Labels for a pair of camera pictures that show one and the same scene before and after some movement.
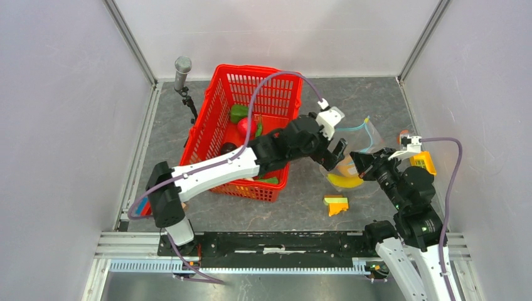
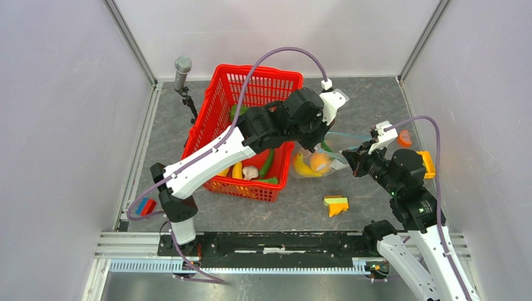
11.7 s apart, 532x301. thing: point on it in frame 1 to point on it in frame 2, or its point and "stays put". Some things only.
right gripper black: (364, 162) stays put
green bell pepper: (238, 112) stays put
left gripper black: (324, 157) to (310, 145)
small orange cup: (398, 137) stays put
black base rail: (271, 249) stays put
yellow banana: (344, 181) to (301, 168)
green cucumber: (273, 180) stays put
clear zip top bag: (363, 137) to (306, 164)
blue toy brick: (141, 205) stays put
